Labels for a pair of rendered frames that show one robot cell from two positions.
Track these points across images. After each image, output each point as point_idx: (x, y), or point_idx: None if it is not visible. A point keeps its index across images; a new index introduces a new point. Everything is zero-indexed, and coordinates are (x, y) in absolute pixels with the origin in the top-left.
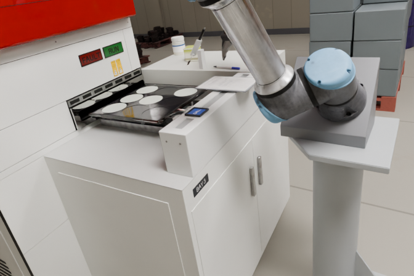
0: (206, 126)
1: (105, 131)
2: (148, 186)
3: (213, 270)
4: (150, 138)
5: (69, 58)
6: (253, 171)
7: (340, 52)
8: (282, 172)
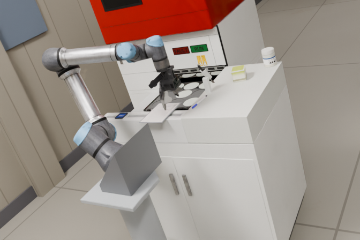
0: (113, 124)
1: None
2: None
3: None
4: None
5: (166, 49)
6: (171, 177)
7: (79, 129)
8: (249, 220)
